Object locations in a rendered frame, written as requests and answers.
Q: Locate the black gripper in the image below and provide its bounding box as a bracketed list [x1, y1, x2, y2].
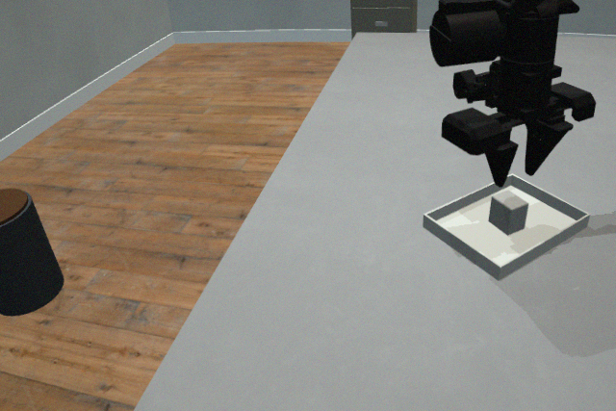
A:
[442, 57, 596, 187]

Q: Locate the white tray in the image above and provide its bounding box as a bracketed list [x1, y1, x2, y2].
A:
[423, 174, 590, 280]

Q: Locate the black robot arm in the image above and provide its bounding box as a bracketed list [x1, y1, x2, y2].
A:
[429, 0, 579, 108]

